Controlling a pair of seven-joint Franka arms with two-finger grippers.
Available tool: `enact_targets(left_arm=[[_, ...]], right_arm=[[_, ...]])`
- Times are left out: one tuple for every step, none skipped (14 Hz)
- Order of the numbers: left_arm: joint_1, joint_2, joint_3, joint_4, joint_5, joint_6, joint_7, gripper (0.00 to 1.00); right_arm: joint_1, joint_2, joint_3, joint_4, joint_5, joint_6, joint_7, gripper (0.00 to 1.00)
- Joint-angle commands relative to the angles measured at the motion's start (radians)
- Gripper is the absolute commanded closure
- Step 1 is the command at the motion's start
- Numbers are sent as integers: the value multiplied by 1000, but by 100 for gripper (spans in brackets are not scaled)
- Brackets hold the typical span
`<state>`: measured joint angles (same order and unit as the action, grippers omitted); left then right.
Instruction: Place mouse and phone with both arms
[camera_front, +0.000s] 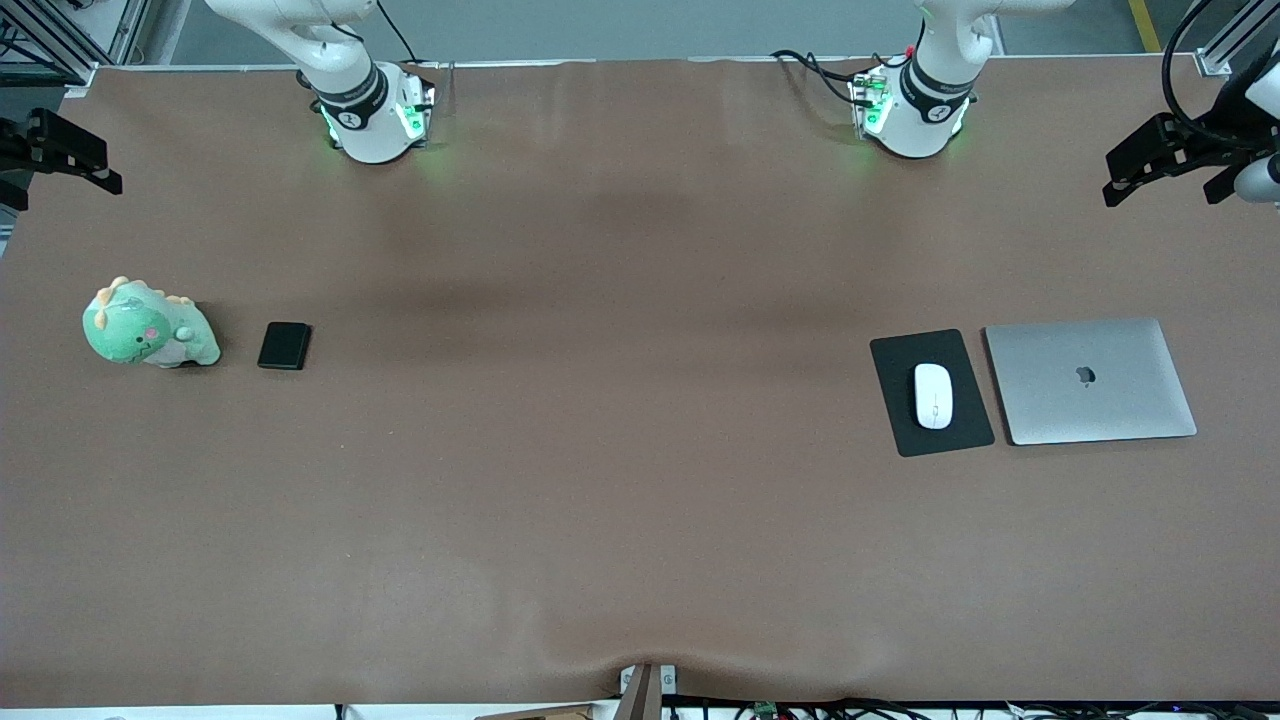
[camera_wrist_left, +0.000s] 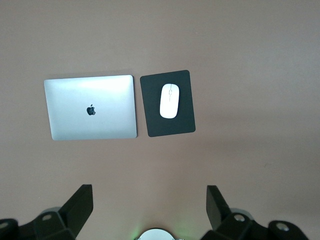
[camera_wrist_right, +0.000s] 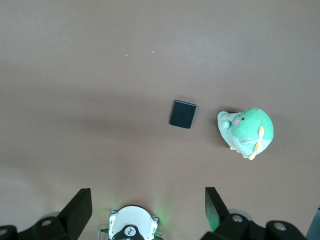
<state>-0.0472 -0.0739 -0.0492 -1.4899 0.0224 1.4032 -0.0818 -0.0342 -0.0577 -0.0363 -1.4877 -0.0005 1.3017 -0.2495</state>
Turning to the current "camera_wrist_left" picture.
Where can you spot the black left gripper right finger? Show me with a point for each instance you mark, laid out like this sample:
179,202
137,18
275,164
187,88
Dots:
220,215

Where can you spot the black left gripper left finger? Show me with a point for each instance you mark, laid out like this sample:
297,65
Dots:
75,212

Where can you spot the white computer mouse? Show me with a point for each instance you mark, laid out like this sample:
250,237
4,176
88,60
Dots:
169,102

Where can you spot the black mouse pad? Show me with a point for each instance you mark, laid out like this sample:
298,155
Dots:
150,112

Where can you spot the silver laptop with apple logo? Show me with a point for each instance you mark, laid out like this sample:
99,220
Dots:
75,100

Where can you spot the brown table cover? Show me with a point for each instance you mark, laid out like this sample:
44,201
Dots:
225,50

